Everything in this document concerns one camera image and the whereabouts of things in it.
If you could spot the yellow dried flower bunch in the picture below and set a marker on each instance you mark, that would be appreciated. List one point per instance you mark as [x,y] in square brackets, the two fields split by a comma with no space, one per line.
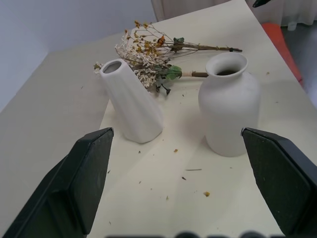
[158,43]

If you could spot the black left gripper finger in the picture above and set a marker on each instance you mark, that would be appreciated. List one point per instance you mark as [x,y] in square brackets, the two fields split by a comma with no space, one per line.
[74,181]
[280,181]

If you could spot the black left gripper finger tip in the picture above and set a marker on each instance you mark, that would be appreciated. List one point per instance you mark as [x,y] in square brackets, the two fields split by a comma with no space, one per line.
[260,2]

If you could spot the white dried flower bunch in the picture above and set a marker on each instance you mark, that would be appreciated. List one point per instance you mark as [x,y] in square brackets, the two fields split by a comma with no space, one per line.
[148,72]

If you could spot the orange object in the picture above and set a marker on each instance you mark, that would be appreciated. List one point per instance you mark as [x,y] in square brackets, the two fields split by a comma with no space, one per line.
[282,49]

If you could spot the round white ceramic vase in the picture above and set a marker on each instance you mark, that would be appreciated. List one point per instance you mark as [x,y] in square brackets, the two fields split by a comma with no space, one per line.
[229,106]

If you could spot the tall faceted white vase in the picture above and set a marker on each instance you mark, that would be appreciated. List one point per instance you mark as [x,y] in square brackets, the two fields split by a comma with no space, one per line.
[132,104]

